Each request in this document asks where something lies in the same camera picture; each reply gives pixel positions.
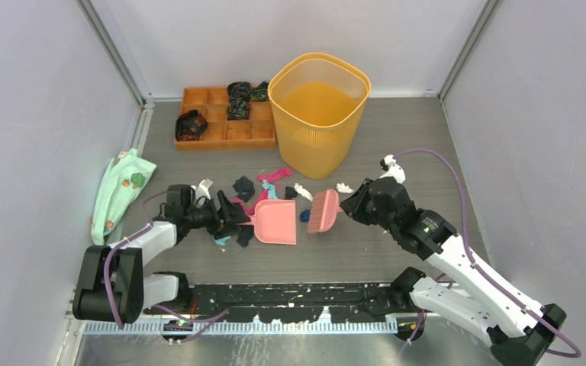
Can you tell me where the pink hand brush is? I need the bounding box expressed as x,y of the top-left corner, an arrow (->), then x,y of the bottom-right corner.
307,189 -> 343,234

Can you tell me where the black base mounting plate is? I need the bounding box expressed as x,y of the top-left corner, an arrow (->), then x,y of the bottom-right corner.
166,282 -> 419,324

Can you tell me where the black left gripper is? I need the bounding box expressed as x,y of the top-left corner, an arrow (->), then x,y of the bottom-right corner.
184,191 -> 250,240

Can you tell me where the pink plastic dustpan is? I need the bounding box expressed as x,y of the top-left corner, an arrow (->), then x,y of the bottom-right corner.
244,200 -> 298,246

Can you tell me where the black green rolled sock middle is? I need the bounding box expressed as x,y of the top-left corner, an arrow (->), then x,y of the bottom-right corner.
227,99 -> 250,120

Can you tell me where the black rolled sock top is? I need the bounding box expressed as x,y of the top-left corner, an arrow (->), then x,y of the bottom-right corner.
227,81 -> 253,102

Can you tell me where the teal paper scrap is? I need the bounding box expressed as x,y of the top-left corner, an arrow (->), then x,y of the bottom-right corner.
262,180 -> 278,200

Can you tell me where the yellow mesh waste basket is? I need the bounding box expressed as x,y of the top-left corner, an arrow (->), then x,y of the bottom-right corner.
268,53 -> 372,179

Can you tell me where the white paper scrap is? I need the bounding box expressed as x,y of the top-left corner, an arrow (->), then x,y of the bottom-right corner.
336,182 -> 354,194
294,183 -> 314,202

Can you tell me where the orange compartment tray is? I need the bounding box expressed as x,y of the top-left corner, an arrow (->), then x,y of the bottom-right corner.
174,86 -> 277,151

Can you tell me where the dark green rolled sock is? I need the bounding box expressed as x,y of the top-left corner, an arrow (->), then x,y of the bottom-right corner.
250,81 -> 269,102

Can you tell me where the dark blue paper scrap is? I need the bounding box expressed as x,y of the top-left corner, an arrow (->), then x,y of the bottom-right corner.
299,209 -> 311,223

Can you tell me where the white paper scrap right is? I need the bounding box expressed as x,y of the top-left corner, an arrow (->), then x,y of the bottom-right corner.
336,182 -> 354,194

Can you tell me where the white paper scrap left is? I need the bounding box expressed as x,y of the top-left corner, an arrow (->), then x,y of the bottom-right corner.
294,183 -> 314,202

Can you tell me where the green patterned cloth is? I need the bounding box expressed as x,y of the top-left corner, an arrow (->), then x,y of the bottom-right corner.
91,149 -> 157,245

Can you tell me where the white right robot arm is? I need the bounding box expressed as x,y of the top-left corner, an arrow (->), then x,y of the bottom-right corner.
340,177 -> 566,365

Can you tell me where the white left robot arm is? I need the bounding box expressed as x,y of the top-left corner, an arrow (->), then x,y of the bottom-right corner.
72,185 -> 250,327

